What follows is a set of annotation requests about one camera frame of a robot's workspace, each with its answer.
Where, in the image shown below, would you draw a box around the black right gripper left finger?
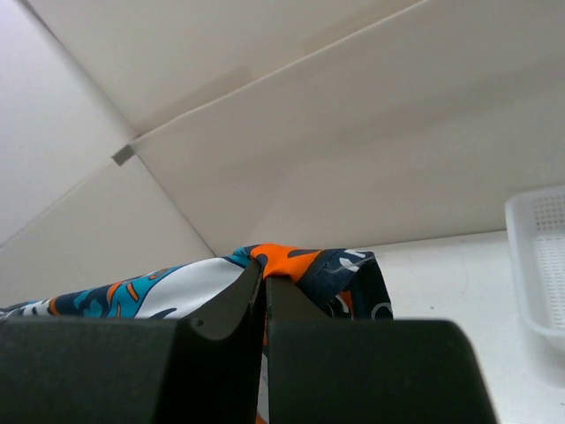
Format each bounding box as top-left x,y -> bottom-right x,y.
1,262 -> 265,423

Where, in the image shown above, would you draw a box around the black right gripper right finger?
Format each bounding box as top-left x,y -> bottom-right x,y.
267,278 -> 497,423

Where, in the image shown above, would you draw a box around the colourful patterned shorts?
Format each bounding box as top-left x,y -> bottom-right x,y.
0,242 -> 395,424

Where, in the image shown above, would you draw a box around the white perforated plastic basket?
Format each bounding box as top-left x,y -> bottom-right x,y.
503,185 -> 565,382

